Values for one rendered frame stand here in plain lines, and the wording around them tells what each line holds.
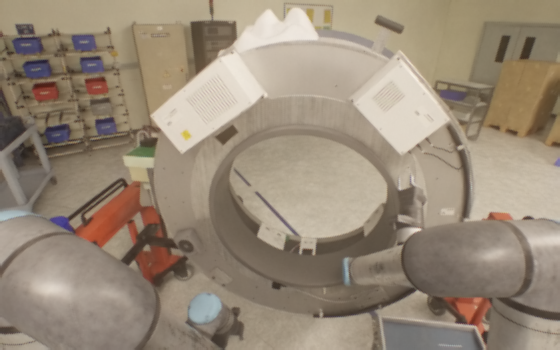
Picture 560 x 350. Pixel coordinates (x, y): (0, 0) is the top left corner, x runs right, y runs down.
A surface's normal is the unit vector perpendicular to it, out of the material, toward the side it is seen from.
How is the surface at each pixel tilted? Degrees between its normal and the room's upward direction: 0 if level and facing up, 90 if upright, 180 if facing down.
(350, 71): 90
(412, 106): 90
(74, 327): 66
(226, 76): 90
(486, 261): 59
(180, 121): 90
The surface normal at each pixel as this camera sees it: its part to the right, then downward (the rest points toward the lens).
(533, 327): -0.64, 0.07
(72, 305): 0.44, -0.18
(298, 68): -0.17, 0.46
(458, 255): -0.70, -0.33
